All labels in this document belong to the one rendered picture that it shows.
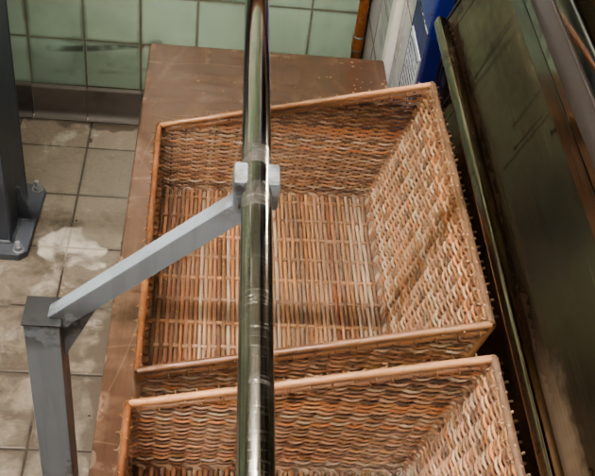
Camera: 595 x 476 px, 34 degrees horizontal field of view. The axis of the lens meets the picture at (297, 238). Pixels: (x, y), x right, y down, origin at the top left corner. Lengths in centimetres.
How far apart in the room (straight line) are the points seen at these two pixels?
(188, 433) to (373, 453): 26
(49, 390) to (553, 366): 58
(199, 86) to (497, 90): 82
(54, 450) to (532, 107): 76
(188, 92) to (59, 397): 100
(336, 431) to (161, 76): 100
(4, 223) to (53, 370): 136
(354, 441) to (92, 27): 169
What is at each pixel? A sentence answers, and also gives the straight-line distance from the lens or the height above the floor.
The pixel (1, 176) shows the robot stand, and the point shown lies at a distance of 240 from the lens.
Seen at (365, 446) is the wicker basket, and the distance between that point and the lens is 140.
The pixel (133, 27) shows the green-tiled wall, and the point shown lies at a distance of 278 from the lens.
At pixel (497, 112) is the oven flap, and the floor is 99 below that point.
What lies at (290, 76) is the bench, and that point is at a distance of 214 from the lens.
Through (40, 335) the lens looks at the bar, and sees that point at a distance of 113.
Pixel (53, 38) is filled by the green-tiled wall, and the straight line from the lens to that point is 283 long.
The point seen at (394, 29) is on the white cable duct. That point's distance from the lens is 227.
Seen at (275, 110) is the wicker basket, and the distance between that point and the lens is 171.
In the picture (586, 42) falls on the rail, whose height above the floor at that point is 143.
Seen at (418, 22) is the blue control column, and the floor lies 83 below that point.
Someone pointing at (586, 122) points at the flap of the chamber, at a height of 140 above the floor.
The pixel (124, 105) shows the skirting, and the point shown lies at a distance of 291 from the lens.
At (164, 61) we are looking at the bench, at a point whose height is 58.
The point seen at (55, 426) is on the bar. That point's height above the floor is 76.
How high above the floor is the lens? 179
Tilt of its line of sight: 44 degrees down
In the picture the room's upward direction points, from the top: 8 degrees clockwise
